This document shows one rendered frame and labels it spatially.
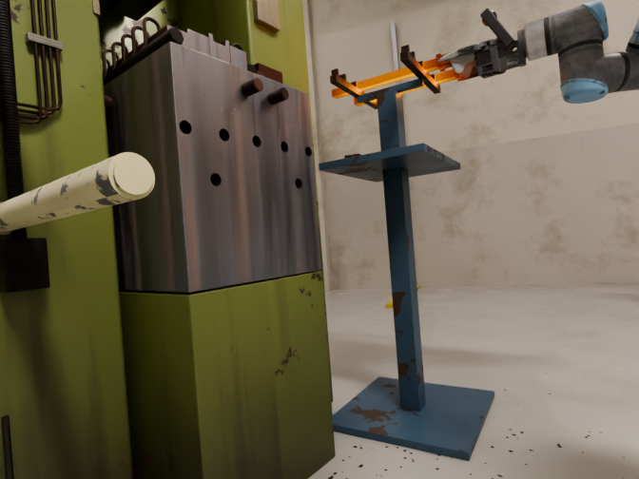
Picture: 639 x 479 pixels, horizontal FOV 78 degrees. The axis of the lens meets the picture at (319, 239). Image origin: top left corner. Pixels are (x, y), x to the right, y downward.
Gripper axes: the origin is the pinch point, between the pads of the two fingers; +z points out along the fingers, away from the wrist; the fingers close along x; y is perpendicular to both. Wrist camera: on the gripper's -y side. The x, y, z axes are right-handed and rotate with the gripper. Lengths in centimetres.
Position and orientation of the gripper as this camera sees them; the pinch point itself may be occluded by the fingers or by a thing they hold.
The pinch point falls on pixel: (445, 60)
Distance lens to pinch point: 128.5
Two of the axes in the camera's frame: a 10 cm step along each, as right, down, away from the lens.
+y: 1.8, 9.7, 1.4
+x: 5.3, -2.2, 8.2
